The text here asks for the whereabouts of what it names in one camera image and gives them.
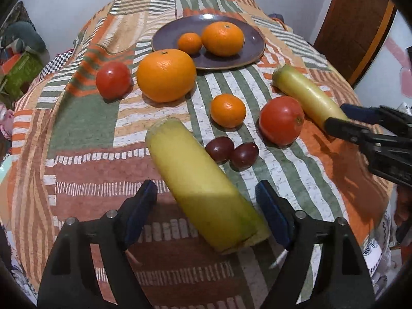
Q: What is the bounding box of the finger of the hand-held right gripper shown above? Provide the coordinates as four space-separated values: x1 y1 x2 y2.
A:
324 117 374 144
340 102 412 136

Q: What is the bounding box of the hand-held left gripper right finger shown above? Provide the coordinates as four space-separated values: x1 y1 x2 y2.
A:
255 179 377 309

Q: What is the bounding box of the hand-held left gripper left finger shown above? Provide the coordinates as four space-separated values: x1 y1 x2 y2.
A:
37 179 158 309

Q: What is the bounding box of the small yellow squash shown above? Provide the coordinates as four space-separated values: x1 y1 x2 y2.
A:
272 65 350 131

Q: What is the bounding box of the large yellow squash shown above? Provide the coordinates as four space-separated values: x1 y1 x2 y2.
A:
145 118 270 253

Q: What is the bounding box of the red tomato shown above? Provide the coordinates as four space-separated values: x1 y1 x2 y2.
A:
96 61 133 100
259 96 305 146

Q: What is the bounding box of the dark red plum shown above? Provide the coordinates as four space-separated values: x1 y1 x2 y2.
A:
229 142 259 170
205 136 235 164

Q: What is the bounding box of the striped patchwork blanket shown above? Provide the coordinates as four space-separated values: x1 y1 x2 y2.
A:
0 0 397 309

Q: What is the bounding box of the brown wooden door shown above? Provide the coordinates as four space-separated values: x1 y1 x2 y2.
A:
313 0 398 86

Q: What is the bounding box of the white patterned cloth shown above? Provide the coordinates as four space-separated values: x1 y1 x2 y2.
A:
365 211 404 279

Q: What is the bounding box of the small orange mandarin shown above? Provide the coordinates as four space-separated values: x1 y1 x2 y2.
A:
177 32 203 55
210 93 247 128

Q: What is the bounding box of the purple ceramic plate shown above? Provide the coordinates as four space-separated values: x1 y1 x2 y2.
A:
151 14 266 70

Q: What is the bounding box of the large orange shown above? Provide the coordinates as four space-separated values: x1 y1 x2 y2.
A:
136 49 197 103

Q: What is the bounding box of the medium orange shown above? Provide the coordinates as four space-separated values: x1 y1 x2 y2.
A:
201 21 245 57

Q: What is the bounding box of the black white checkered cloth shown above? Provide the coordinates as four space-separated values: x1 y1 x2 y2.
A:
38 50 75 81

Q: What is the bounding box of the green cloth pile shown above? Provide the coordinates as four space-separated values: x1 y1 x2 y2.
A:
0 1 49 104

